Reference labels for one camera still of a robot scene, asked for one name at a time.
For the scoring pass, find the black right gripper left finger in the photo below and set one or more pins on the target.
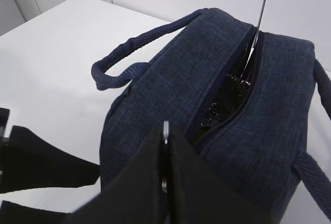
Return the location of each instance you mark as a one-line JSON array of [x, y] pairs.
[[135, 195]]

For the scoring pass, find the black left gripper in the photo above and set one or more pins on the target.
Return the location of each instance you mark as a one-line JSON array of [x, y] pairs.
[[29, 162]]

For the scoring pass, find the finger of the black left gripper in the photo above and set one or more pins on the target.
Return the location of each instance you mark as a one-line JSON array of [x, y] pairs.
[[12, 213]]

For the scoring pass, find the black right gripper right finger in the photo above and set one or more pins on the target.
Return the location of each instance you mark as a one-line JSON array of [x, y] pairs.
[[196, 194]]

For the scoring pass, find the dark blue lunch bag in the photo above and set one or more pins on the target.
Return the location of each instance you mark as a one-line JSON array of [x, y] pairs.
[[174, 72]]

